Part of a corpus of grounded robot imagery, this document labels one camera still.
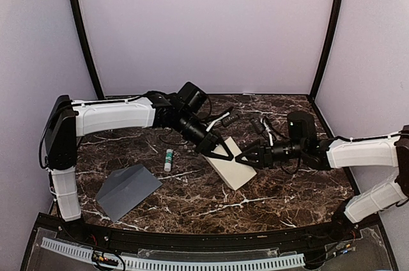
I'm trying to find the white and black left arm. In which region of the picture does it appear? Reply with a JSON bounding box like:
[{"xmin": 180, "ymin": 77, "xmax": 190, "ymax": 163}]
[{"xmin": 38, "ymin": 82, "xmax": 234, "ymax": 243}]

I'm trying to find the black left frame post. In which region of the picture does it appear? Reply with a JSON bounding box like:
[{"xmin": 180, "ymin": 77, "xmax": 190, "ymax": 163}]
[{"xmin": 70, "ymin": 0, "xmax": 105, "ymax": 100}]

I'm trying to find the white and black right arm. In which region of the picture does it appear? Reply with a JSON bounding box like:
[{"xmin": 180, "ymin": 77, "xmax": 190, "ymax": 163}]
[{"xmin": 235, "ymin": 111, "xmax": 408, "ymax": 242}]

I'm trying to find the white green glue stick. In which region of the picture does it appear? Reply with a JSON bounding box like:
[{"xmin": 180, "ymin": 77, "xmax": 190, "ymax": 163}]
[{"xmin": 164, "ymin": 149, "xmax": 174, "ymax": 172}]

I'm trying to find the black frame post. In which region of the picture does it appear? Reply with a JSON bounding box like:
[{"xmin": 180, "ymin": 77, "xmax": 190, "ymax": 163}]
[
  {"xmin": 70, "ymin": 0, "xmax": 105, "ymax": 100},
  {"xmin": 309, "ymin": 0, "xmax": 343, "ymax": 103}
]

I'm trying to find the black right frame post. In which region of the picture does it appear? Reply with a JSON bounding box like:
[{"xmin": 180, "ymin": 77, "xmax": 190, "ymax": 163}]
[{"xmin": 309, "ymin": 0, "xmax": 343, "ymax": 103}]

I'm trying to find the grey slotted cable duct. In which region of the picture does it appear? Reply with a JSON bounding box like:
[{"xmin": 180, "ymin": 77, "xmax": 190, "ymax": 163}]
[{"xmin": 40, "ymin": 237, "xmax": 305, "ymax": 270}]

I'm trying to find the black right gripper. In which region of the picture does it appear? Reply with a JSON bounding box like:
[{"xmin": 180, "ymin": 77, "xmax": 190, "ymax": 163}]
[{"xmin": 235, "ymin": 137, "xmax": 305, "ymax": 170}]

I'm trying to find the black table edge rail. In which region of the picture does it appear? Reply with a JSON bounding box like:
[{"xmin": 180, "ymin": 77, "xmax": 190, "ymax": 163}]
[{"xmin": 38, "ymin": 212, "xmax": 384, "ymax": 252}]

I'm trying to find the white letter paper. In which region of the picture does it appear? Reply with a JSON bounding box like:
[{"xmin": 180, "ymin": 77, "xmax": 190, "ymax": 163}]
[{"xmin": 204, "ymin": 137, "xmax": 257, "ymax": 190}]

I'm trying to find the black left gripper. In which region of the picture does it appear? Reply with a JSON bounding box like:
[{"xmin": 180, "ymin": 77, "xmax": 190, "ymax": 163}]
[{"xmin": 176, "ymin": 110, "xmax": 235, "ymax": 161}]

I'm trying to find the grey envelope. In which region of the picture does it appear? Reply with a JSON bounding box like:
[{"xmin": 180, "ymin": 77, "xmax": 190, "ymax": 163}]
[{"xmin": 96, "ymin": 164, "xmax": 162, "ymax": 222}]

